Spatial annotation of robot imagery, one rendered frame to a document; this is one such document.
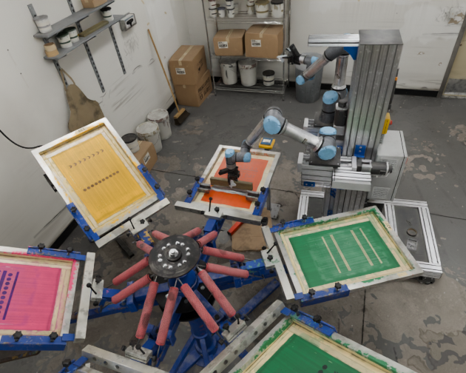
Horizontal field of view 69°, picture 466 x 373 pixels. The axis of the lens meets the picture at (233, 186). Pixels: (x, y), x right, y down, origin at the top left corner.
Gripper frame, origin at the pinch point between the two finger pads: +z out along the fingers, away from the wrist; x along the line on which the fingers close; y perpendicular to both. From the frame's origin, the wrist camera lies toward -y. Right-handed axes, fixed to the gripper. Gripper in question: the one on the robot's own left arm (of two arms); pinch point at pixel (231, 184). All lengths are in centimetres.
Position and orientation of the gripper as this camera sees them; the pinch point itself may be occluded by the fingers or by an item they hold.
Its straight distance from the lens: 278.4
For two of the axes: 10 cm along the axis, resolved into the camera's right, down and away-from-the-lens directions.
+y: 9.4, 1.5, -3.0
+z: 1.0, 7.2, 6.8
